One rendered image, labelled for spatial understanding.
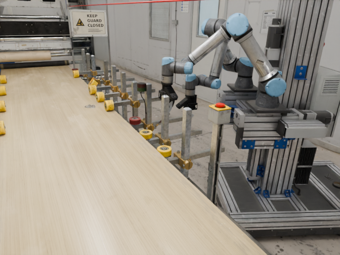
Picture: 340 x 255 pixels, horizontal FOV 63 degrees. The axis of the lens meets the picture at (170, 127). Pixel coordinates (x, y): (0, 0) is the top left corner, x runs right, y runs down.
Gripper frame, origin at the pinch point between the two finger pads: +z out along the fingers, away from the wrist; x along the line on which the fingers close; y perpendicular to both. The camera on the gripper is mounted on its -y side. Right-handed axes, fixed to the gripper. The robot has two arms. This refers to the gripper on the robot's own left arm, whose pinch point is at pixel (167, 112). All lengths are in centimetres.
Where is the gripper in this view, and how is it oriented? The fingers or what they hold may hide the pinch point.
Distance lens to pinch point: 182.4
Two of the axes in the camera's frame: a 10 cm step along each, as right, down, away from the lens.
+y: -4.7, -3.6, 8.1
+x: -8.8, 1.6, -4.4
